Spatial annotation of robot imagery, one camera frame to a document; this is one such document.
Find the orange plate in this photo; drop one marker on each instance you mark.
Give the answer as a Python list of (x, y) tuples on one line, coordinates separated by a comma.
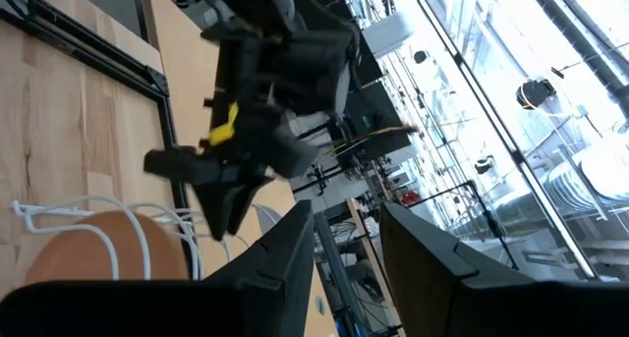
[(74, 248)]

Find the black ceiling pipe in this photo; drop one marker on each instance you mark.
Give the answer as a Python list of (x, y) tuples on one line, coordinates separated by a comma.
[(580, 37)]

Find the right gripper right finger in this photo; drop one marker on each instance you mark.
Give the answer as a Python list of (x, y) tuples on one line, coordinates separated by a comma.
[(467, 307)]

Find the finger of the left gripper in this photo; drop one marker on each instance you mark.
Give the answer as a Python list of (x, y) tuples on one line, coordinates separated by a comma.
[(221, 204), (250, 199)]

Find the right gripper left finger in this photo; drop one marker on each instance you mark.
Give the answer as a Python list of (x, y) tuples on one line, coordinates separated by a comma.
[(196, 312)]

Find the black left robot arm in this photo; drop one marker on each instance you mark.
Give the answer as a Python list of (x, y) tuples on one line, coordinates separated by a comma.
[(304, 62)]

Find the silver ribbed ventilation duct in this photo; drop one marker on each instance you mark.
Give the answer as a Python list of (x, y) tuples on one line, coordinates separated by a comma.
[(589, 185)]

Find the black aluminium table frame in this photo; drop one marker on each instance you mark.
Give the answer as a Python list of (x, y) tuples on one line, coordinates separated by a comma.
[(98, 52)]

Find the long ceiling light strip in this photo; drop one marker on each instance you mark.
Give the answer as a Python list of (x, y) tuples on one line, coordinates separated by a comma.
[(488, 106)]

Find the yellow tag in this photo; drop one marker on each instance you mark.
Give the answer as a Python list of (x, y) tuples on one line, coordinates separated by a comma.
[(223, 130)]

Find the white box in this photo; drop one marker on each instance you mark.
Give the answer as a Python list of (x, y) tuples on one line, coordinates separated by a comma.
[(388, 32)]

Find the tan wooden desk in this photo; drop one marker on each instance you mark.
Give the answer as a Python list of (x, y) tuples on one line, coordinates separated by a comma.
[(191, 57)]

